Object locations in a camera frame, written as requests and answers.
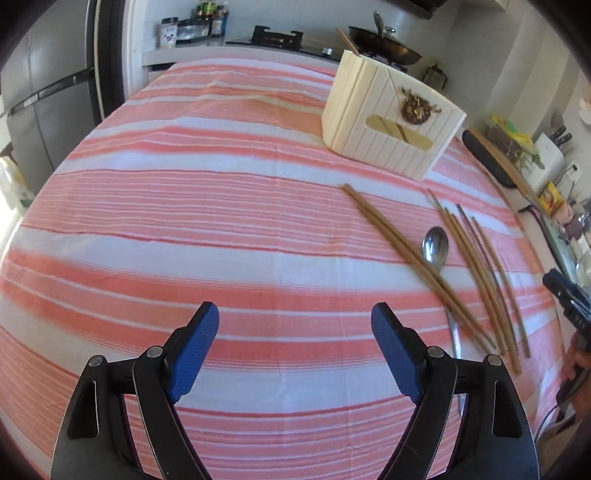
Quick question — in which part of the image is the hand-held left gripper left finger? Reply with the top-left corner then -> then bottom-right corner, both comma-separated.
50,301 -> 221,480

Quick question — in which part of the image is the clear seasoning box set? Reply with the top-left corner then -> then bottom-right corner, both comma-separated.
177,18 -> 213,43

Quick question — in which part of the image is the bunch of wooden chopsticks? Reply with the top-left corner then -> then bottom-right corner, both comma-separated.
341,183 -> 532,376

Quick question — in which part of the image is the pink white striped tablecloth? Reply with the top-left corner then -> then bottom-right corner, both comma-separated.
0,58 -> 571,480

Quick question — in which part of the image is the dark wok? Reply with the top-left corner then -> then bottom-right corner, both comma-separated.
347,10 -> 423,66

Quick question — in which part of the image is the white knife block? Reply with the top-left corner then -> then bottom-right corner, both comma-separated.
524,111 -> 574,195

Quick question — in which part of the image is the grey refrigerator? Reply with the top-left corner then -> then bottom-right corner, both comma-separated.
0,0 -> 100,197

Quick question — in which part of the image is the white kitchen counter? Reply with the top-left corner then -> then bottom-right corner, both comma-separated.
141,36 -> 342,71

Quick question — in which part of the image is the black cutting board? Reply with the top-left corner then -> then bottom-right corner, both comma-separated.
462,129 -> 519,189

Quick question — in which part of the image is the metal spoon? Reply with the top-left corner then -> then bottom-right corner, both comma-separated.
421,225 -> 467,416

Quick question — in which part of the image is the yellow snack packet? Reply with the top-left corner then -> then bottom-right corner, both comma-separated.
538,182 -> 565,216

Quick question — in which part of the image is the black cable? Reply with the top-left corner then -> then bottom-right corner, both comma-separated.
537,405 -> 572,445

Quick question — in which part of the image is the dark door frame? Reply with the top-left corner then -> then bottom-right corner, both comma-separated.
93,0 -> 126,126

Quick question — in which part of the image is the dark sauce bottle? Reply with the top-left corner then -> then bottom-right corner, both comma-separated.
210,4 -> 229,38

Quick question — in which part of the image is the wooden cutting board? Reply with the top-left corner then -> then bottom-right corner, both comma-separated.
470,128 -> 549,214

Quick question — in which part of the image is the glass jar with metal frame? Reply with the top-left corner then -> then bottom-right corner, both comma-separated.
422,63 -> 448,91

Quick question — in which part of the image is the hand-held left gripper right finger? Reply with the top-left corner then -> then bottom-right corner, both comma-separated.
370,302 -> 541,480

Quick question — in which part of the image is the yellow green plastic bag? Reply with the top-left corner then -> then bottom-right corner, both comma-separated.
485,115 -> 537,163

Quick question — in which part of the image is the small white labelled jar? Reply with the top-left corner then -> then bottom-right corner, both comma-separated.
160,17 -> 179,48

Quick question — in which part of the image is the white ribbed utensil holder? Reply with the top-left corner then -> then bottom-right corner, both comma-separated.
321,49 -> 467,182

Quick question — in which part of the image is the person's right hand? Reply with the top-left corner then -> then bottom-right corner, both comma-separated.
567,345 -> 591,406

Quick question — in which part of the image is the black gas stove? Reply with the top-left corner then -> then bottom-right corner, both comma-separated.
225,25 -> 409,72

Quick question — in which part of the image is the white plastic bag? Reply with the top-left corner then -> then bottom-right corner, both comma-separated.
0,156 -> 35,217

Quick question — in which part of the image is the pink round container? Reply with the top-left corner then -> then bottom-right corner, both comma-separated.
554,203 -> 578,227

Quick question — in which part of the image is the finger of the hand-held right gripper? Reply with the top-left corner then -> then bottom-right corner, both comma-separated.
542,269 -> 591,308
561,305 -> 591,330

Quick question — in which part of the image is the single brown chopstick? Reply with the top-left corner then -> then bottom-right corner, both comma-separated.
336,27 -> 360,56

